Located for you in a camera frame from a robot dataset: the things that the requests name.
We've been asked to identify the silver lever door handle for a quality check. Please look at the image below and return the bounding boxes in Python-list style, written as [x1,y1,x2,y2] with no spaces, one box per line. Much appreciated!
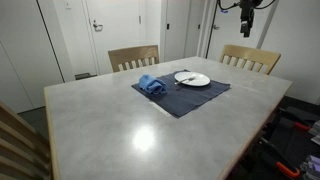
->
[91,19,104,33]

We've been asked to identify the light wooden slat-back chair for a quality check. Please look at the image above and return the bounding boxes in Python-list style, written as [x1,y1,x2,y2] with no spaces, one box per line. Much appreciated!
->
[218,43,282,76]
[107,44,161,73]
[0,100,54,180]

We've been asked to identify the aluminium profile rail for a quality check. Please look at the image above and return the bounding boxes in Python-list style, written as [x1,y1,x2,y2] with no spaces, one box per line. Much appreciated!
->
[299,154,320,180]

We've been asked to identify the black perforated base board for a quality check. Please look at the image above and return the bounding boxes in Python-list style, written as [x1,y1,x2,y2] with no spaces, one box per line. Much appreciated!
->
[263,96,320,180]

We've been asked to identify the grey aluminium blocks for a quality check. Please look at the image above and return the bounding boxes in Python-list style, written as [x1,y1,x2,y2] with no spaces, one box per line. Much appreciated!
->
[308,119,320,146]

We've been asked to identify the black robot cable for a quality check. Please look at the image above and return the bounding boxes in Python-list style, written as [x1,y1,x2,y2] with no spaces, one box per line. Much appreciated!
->
[216,0,278,12]

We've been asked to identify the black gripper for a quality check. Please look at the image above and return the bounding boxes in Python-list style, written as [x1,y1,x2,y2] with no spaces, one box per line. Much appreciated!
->
[239,0,256,38]

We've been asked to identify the black clamp with red handle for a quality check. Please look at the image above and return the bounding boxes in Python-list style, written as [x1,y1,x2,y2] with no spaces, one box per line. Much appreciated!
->
[279,109,313,132]

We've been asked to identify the white door with lever handle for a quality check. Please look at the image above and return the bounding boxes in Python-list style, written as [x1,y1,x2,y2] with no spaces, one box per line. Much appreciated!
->
[83,0,143,76]

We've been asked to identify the crumpled light blue cloth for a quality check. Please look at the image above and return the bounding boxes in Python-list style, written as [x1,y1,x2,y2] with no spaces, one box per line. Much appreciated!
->
[138,74,168,95]

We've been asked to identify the silver metal fork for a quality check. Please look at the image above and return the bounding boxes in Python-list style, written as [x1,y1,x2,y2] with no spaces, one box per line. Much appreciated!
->
[174,76,197,85]

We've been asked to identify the black clamp with orange handle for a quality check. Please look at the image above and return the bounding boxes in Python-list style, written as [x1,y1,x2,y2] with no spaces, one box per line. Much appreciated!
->
[259,137,302,180]

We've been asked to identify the dark blue woven table mat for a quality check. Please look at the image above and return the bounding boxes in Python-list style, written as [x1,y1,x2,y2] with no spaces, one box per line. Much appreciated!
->
[131,69,232,119]

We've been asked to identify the round white plate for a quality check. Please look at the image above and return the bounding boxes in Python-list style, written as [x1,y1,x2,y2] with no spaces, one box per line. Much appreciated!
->
[173,71,211,88]

